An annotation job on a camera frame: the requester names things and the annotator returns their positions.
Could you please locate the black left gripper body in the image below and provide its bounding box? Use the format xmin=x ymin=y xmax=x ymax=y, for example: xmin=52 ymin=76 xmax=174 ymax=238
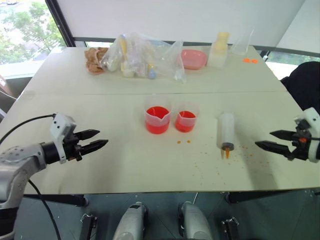
xmin=62 ymin=131 xmax=84 ymax=162

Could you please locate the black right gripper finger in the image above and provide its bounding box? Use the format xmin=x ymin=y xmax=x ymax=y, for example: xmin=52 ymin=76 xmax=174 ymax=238
xmin=269 ymin=129 xmax=298 ymax=141
xmin=254 ymin=140 xmax=292 ymax=158

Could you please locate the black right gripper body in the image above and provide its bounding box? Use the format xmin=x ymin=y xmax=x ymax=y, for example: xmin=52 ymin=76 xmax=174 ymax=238
xmin=287 ymin=119 xmax=313 ymax=162

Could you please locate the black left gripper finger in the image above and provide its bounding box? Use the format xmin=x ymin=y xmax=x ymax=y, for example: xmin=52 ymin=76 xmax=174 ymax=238
xmin=80 ymin=139 xmax=109 ymax=156
xmin=74 ymin=129 xmax=101 ymax=142

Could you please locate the clear syringe orange tip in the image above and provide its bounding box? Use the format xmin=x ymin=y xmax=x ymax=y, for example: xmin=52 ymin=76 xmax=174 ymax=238
xmin=215 ymin=112 xmax=236 ymax=160

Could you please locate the large beaker red liquid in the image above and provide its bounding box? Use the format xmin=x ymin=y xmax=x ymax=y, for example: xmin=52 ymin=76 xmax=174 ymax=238
xmin=144 ymin=93 xmax=173 ymax=135

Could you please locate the small beaker red liquid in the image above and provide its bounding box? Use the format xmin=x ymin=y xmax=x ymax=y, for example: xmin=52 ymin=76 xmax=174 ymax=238
xmin=174 ymin=102 xmax=201 ymax=133

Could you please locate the empty clear measuring cup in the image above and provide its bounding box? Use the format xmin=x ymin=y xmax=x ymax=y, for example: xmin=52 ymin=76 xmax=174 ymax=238
xmin=229 ymin=26 xmax=256 ymax=56

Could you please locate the black chair back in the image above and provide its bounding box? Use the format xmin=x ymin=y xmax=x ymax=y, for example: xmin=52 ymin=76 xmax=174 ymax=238
xmin=280 ymin=60 xmax=320 ymax=119

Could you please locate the black metal clamp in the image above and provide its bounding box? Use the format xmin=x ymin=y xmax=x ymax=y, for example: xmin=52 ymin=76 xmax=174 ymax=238
xmin=220 ymin=216 xmax=240 ymax=240
xmin=79 ymin=212 xmax=98 ymax=240

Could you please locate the rounded silver robot leg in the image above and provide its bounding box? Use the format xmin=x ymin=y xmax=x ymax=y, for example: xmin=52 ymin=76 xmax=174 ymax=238
xmin=112 ymin=201 xmax=149 ymax=240
xmin=177 ymin=200 xmax=214 ymax=240

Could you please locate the large clear plastic bag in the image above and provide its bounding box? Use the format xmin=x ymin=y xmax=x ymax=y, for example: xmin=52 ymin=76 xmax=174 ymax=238
xmin=100 ymin=31 xmax=162 ymax=80

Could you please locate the translucent bottle yellow top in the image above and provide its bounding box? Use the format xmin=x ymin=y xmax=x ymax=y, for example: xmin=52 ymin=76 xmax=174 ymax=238
xmin=207 ymin=31 xmax=230 ymax=69

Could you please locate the small clear plastic bag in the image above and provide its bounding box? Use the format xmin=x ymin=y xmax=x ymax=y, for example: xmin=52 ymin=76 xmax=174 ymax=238
xmin=159 ymin=39 xmax=188 ymax=85

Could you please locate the pink plastic dish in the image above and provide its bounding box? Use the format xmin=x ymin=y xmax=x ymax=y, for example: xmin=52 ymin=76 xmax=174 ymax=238
xmin=178 ymin=48 xmax=209 ymax=71

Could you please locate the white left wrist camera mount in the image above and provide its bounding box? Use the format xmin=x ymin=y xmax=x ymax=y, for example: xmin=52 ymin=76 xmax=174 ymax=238
xmin=49 ymin=113 xmax=77 ymax=164

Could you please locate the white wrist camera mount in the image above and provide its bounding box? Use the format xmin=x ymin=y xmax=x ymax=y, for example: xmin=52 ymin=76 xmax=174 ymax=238
xmin=294 ymin=107 xmax=320 ymax=164
xmin=49 ymin=113 xmax=77 ymax=164

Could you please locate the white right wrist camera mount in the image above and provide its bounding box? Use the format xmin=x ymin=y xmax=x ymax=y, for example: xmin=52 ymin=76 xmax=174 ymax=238
xmin=294 ymin=107 xmax=320 ymax=164

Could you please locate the black table frame bar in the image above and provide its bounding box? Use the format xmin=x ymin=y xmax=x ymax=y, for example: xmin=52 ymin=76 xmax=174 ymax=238
xmin=224 ymin=187 xmax=320 ymax=205
xmin=22 ymin=193 xmax=90 ymax=208

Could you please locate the black window frame post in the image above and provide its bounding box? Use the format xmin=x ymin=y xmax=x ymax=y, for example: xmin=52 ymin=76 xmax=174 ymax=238
xmin=44 ymin=0 xmax=77 ymax=48

